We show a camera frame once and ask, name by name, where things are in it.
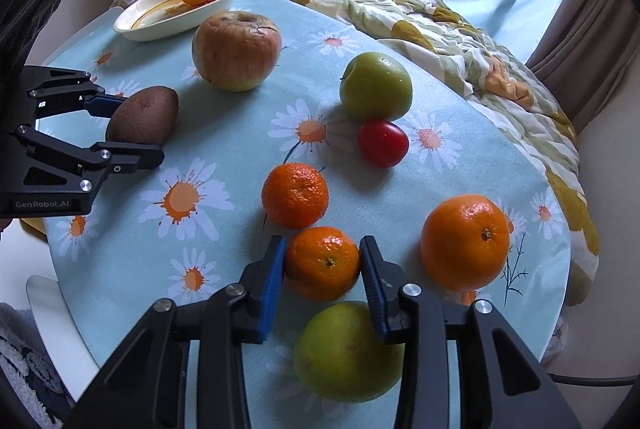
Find brown kiwi fruit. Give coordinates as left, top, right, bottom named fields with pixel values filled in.
left=105, top=85, right=179, bottom=146

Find large orange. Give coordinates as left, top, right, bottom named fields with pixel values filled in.
left=420, top=194, right=510, bottom=293

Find green apple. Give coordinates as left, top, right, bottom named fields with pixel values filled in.
left=340, top=52, right=413, bottom=121
left=293, top=301, right=404, bottom=403

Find wrinkled red-yellow apple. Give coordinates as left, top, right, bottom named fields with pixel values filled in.
left=192, top=12, right=282, bottom=93

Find small mandarin orange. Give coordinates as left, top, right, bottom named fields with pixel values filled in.
left=262, top=162, right=329, bottom=230

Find red cherry tomato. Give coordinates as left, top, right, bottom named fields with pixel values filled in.
left=357, top=119, right=409, bottom=169

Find grey patterned rug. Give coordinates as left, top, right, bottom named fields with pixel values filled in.
left=1, top=302, right=74, bottom=428

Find white oval bowl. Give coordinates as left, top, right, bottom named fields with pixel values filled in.
left=113, top=0, right=234, bottom=42

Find daisy print blue tablecloth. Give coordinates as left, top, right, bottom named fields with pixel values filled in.
left=41, top=0, right=570, bottom=428

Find floral green white quilt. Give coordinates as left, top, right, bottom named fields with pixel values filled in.
left=113, top=0, right=600, bottom=307

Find brown drape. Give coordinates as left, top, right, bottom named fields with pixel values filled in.
left=526, top=0, right=639, bottom=132

